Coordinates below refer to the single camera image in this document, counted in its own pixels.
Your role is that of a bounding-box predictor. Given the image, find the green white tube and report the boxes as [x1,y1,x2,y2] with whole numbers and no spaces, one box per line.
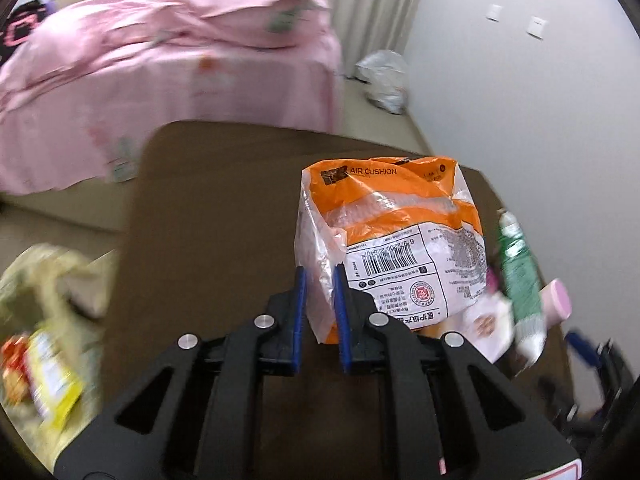
[495,209,548,363]

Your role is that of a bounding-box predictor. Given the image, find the orange clear packaging bag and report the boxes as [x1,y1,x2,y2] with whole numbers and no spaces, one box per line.
[294,156,488,346]

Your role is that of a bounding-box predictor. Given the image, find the yellow plastic bag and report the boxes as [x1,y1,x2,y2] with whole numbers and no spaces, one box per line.
[0,244,121,436]

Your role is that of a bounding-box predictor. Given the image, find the black printed blanket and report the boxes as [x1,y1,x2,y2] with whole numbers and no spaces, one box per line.
[0,0,53,61]

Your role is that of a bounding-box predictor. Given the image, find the yellow white wrapper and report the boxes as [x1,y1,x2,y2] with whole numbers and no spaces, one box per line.
[25,329,86,431]

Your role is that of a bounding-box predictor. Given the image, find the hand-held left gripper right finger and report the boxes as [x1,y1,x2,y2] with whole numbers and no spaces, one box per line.
[334,264,583,480]

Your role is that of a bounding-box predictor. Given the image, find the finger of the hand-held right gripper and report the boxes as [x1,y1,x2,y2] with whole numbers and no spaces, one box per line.
[564,329,603,381]

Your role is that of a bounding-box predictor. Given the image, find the pink floral duvet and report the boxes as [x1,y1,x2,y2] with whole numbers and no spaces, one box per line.
[0,0,334,106]

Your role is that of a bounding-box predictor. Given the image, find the white plastic bag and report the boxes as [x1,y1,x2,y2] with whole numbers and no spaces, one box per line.
[355,50,410,115]

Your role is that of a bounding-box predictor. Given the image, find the bed with pink sheet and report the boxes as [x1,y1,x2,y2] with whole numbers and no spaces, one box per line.
[0,35,345,211]

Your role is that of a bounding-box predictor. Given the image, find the pink capped bottle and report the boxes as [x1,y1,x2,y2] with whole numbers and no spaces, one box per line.
[537,280,572,328]

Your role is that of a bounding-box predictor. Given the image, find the red gold snack wrapper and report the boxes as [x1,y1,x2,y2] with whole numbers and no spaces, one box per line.
[0,336,31,401]

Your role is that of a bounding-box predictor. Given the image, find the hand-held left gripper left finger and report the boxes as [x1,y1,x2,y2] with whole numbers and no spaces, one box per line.
[52,266,308,480]

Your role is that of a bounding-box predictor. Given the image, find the white wrapper orange print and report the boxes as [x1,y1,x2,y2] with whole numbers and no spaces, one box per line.
[462,292,516,363]

